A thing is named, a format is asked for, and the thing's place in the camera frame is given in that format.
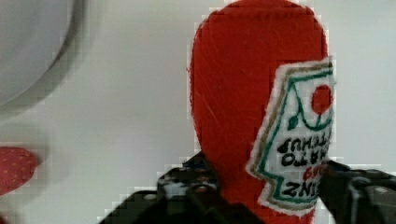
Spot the red plush ketchup bottle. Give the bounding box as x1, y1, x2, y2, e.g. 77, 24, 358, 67
190, 0, 335, 224

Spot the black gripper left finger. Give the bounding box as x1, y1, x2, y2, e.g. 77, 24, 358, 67
99, 152, 264, 224

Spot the large lilac plate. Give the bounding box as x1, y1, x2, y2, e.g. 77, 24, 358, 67
0, 0, 88, 106

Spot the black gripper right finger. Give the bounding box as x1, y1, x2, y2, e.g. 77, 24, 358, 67
319, 161, 396, 224

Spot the red plush strawberry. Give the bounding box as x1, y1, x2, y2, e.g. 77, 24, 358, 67
0, 147, 37, 195

